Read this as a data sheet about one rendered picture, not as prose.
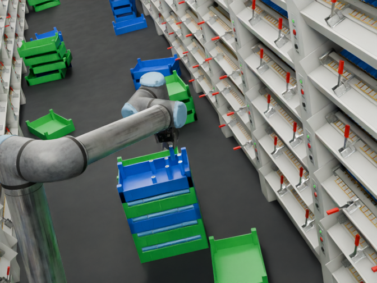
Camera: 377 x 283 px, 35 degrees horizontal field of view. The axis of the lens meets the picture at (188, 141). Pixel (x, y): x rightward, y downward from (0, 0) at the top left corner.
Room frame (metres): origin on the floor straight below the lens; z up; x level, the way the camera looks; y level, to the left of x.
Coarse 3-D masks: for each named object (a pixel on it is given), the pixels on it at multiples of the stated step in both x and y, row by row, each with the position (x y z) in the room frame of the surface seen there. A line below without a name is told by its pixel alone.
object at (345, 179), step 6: (342, 174) 1.52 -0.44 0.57; (336, 180) 1.53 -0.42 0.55; (342, 180) 1.51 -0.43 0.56; (348, 180) 1.48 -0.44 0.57; (342, 186) 1.49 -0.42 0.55; (348, 186) 1.46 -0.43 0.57; (354, 186) 1.45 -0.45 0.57; (354, 192) 1.43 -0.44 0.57; (360, 192) 1.41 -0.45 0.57; (360, 198) 1.39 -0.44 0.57; (366, 198) 1.38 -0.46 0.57; (366, 204) 1.36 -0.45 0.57; (372, 204) 1.34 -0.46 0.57; (366, 210) 1.35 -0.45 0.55; (372, 210) 1.32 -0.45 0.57; (366, 216) 1.33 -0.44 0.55; (372, 222) 1.30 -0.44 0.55
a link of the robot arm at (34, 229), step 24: (0, 144) 1.49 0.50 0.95; (24, 144) 1.46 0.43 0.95; (0, 168) 1.46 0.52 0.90; (24, 192) 1.45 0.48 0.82; (24, 216) 1.44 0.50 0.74; (48, 216) 1.48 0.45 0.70; (24, 240) 1.44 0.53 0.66; (48, 240) 1.46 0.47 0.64; (24, 264) 1.46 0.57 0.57; (48, 264) 1.44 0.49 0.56
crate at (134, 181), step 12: (168, 156) 2.24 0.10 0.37; (120, 168) 2.23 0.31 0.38; (132, 168) 2.25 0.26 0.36; (144, 168) 2.25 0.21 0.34; (156, 168) 2.25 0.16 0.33; (120, 180) 2.16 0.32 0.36; (132, 180) 2.20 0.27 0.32; (144, 180) 2.18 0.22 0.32; (168, 180) 2.05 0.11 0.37; (180, 180) 2.05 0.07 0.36; (120, 192) 2.05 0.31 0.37; (132, 192) 2.05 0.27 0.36; (144, 192) 2.05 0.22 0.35; (156, 192) 2.05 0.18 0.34; (168, 192) 2.05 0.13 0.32
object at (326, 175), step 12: (324, 168) 1.57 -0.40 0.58; (336, 168) 1.56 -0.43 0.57; (324, 180) 1.57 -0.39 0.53; (336, 192) 1.50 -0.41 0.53; (348, 192) 1.47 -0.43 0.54; (360, 204) 1.40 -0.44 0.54; (348, 216) 1.38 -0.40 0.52; (360, 216) 1.35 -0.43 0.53; (360, 228) 1.31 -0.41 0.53; (372, 228) 1.29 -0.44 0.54; (372, 240) 1.25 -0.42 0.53
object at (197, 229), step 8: (200, 224) 2.05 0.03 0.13; (160, 232) 2.05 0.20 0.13; (168, 232) 2.05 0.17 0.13; (176, 232) 2.05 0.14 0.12; (184, 232) 2.05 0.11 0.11; (192, 232) 2.05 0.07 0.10; (200, 232) 2.05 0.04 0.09; (136, 240) 2.05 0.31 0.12; (144, 240) 2.05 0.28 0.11; (152, 240) 2.05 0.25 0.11; (160, 240) 2.05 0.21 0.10; (168, 240) 2.05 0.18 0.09; (136, 248) 2.05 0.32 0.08
